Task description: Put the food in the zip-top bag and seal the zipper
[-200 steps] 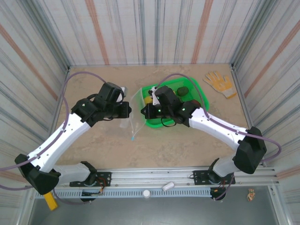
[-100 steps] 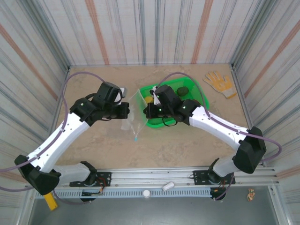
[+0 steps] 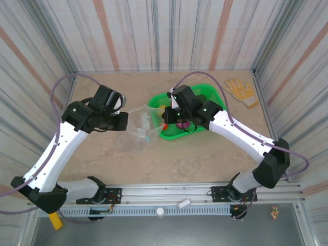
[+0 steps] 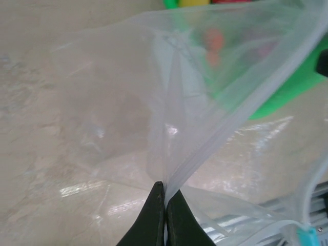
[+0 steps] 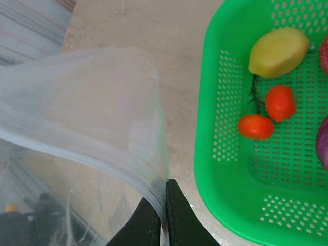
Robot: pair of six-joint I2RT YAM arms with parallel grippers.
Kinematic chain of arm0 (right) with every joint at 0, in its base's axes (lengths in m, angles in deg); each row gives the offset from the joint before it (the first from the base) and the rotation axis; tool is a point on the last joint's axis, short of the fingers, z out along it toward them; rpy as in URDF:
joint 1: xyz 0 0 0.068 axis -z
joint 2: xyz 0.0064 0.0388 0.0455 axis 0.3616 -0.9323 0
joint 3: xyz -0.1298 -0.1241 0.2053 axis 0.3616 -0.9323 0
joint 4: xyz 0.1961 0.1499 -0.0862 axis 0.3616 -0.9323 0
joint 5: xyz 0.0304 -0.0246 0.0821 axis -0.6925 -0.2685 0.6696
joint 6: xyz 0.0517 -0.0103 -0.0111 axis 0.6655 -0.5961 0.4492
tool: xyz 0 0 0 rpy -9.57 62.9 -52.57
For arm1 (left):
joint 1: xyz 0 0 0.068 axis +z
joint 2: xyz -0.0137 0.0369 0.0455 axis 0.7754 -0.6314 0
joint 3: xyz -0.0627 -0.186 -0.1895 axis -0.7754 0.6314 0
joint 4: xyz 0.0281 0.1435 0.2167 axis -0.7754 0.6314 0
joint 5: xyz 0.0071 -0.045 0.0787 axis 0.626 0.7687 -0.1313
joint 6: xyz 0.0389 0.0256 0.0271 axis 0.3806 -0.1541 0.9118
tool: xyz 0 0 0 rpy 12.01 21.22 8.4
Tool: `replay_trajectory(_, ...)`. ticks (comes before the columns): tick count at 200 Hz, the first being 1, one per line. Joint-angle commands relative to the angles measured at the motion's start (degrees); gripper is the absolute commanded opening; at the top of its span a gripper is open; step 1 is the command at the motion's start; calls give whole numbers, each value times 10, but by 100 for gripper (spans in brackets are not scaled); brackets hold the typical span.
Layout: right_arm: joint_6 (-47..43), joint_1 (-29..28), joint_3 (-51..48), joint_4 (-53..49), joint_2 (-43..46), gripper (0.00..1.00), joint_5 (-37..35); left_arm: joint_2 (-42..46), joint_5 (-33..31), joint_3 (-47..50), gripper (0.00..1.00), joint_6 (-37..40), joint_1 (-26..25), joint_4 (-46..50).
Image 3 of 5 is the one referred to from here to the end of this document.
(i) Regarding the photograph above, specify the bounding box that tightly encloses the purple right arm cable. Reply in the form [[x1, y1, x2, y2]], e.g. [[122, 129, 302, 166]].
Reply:
[[175, 71, 310, 220]]

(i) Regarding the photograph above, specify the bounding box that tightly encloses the small colourful figurine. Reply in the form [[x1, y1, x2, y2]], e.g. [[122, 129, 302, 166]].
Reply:
[[269, 206, 280, 221]]

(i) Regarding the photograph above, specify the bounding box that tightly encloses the long aluminium base rail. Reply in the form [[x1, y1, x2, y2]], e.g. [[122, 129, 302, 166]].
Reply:
[[27, 181, 307, 206]]

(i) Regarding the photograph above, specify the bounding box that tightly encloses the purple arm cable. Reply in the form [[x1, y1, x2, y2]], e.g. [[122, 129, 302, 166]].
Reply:
[[0, 73, 103, 223], [175, 71, 310, 220]]

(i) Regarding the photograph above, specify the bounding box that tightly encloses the yellow dotted work glove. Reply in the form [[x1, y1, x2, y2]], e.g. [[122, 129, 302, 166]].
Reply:
[[222, 78, 259, 109]]

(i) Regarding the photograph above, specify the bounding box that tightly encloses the slotted grey cable duct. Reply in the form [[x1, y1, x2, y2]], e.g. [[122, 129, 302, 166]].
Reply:
[[58, 206, 238, 218]]

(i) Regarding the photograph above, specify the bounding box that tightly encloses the aluminium side frame rail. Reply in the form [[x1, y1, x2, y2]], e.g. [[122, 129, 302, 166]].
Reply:
[[252, 68, 292, 183]]

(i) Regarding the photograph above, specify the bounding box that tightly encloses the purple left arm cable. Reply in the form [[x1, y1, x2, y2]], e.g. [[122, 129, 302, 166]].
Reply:
[[0, 73, 103, 223]]

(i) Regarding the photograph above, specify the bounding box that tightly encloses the yellow block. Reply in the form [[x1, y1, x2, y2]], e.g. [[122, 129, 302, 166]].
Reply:
[[48, 211, 64, 231]]

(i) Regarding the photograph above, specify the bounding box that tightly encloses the clear zip-top bag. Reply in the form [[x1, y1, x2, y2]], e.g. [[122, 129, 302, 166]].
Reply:
[[127, 104, 165, 142]]

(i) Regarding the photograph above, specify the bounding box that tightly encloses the green perforated plastic basket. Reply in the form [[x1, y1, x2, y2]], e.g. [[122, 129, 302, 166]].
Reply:
[[148, 84, 228, 141]]

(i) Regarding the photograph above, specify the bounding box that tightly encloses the small white bottle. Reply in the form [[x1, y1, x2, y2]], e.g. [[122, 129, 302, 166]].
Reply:
[[177, 198, 192, 209]]

